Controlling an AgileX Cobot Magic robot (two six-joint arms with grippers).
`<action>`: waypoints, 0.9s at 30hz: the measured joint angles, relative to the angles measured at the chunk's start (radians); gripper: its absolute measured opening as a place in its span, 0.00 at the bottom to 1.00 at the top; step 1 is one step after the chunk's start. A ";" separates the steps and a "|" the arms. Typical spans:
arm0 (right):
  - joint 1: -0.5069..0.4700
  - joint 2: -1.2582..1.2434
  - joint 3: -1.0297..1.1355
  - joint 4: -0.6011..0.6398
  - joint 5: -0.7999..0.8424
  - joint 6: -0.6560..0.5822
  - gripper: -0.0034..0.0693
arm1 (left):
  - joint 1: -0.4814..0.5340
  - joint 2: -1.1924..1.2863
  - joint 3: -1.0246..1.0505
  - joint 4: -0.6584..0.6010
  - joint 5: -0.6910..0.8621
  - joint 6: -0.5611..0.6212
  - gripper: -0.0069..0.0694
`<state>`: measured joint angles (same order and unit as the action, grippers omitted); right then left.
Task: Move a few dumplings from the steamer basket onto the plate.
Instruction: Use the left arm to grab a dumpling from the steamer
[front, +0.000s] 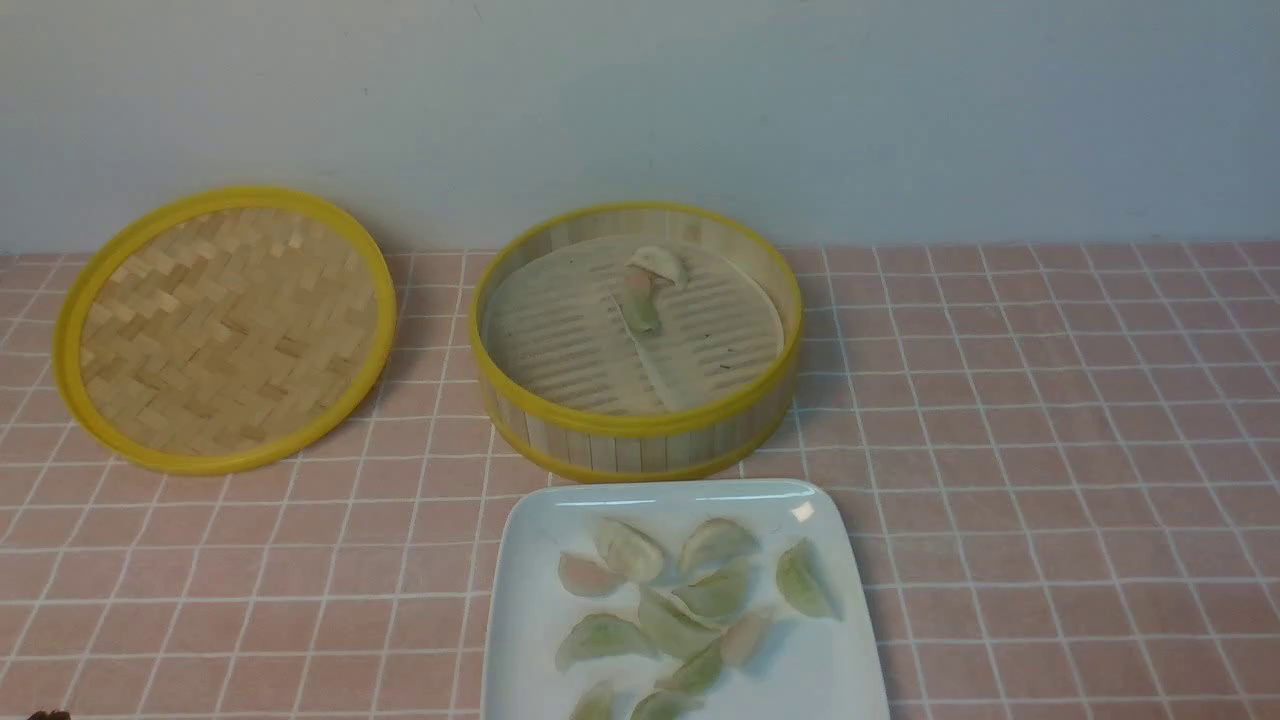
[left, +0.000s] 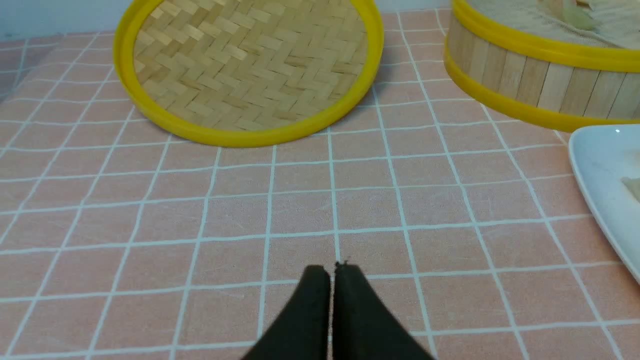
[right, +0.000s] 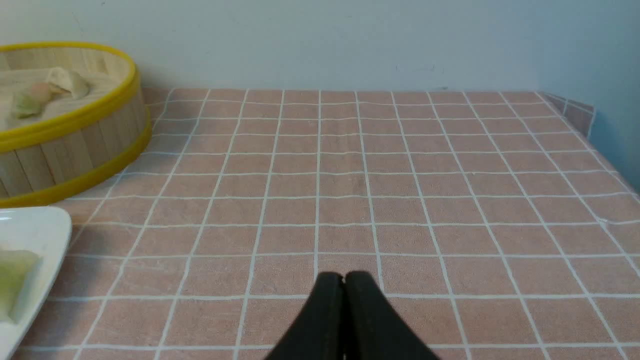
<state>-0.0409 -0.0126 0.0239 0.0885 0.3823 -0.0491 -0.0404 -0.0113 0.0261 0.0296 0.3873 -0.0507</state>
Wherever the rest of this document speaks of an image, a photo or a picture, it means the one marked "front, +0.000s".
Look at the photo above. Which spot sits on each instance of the pink green dumpling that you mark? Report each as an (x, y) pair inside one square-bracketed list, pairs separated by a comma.
[(637, 304)]

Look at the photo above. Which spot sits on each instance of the white steamer liner paper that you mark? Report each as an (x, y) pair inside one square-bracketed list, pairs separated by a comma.
[(555, 328)]

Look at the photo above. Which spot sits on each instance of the white dumpling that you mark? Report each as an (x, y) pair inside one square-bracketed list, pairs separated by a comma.
[(662, 263)]

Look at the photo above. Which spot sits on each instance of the pale dumpling top left plate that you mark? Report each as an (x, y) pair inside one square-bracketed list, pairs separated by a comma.
[(628, 552)]

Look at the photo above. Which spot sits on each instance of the green dumpling top centre plate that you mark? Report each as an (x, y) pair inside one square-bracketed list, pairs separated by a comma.
[(715, 542)]

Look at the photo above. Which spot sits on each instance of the pink dumpling left on plate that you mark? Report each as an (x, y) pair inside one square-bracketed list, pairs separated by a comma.
[(586, 578)]

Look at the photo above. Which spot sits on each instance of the green dumpling right on plate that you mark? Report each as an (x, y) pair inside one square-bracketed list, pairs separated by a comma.
[(798, 581)]

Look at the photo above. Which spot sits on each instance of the pale green dumpling middle plate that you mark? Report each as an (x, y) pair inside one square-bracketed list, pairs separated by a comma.
[(670, 629)]

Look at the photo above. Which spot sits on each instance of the green dumpling lower left plate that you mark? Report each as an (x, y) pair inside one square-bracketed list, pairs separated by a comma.
[(600, 636)]

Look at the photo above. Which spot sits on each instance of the pink dumpling lower right plate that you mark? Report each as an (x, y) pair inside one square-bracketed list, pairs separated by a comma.
[(740, 641)]

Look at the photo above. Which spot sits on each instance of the green dumpling lower centre plate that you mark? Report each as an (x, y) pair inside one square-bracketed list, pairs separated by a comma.
[(698, 674)]

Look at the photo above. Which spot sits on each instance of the green dumpling bottom edge plate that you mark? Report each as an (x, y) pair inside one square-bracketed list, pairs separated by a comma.
[(665, 705)]

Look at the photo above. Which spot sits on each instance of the green dumpling bottom left plate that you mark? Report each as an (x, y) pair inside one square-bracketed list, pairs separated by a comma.
[(596, 703)]

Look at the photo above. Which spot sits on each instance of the white square plate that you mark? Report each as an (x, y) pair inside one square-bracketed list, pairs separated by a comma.
[(806, 669)]

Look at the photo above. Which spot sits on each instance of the bamboo steamer basket yellow rim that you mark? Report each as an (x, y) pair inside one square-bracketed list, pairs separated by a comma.
[(599, 448)]

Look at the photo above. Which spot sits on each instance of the bamboo steamer lid yellow rim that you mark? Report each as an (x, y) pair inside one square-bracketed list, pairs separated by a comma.
[(225, 331)]

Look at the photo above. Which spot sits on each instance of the pink checked tablecloth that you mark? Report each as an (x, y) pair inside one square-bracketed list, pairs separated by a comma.
[(1058, 465)]

